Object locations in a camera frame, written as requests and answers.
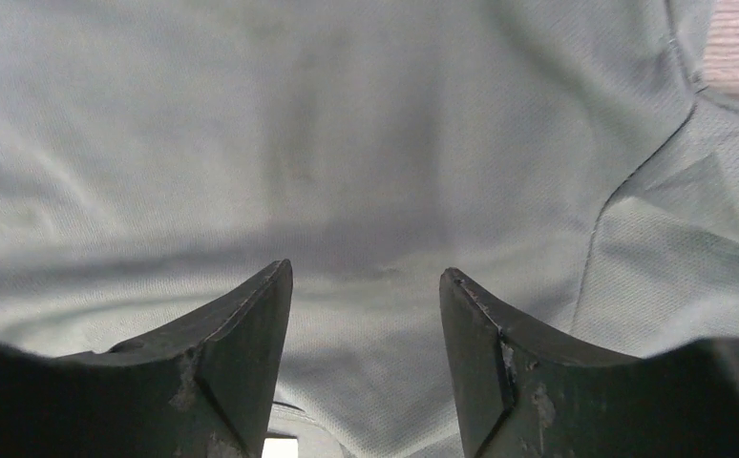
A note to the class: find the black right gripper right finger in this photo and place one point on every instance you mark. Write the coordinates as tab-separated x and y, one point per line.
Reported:
522	388

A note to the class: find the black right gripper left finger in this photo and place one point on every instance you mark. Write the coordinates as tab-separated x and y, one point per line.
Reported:
201	385

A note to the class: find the grey t-shirt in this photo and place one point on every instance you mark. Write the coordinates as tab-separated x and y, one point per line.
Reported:
567	155

